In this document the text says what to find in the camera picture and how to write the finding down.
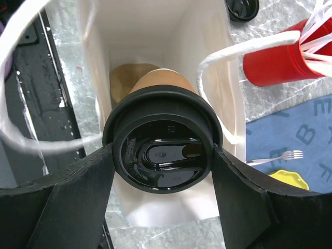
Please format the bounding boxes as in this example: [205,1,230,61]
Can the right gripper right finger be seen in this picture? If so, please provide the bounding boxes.
[212,146,331,248]

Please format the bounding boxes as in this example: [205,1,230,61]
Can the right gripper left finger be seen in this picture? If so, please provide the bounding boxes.
[1,145,115,248]

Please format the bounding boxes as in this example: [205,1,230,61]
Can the black cup lid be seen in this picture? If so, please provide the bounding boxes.
[102,85,223,194]
[225,0,259,22]

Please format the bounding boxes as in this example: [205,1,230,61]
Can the light blue paper bag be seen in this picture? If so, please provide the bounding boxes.
[1,1,300,227]

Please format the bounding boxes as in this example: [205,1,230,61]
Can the yellow dotted plate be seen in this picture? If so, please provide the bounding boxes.
[269,170,310,190]

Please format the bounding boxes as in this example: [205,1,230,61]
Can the silver fork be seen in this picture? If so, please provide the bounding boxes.
[246,150,303,166]

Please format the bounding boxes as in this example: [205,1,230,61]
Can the blue letter-print cloth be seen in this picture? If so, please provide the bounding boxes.
[246,95,331,193]

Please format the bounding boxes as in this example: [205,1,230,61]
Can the red straw holder cup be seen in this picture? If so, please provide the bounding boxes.
[242,17,332,88]

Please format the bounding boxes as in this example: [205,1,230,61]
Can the white wrapped straws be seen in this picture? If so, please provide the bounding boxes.
[299,1,331,77]

